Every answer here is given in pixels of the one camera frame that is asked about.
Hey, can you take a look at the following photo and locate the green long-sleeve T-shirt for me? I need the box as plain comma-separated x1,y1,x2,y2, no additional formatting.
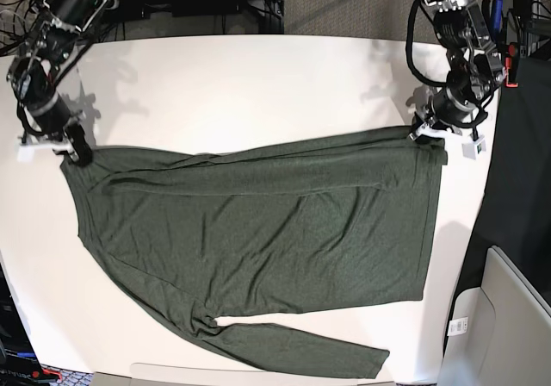
60,127,448,379

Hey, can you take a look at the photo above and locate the black box with red logo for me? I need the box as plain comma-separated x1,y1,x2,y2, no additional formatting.
0,271,63,385

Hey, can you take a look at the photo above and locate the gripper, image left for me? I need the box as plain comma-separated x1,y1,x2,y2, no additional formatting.
19,95,93,165

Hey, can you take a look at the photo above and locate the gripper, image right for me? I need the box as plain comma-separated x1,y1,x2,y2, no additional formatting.
411,85,488,135

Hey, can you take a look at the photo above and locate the red clamp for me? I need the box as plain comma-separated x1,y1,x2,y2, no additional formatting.
505,42,521,88

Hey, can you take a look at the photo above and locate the grey plastic bin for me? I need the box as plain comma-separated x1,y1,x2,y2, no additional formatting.
437,246,550,385

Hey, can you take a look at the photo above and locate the blue handled tool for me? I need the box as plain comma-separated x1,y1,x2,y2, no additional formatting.
491,0,503,36

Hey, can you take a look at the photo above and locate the white barcode label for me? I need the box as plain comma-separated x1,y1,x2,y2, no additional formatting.
447,317,468,337

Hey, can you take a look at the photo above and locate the dark grey cloth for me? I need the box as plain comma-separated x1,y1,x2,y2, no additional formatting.
455,58,550,300

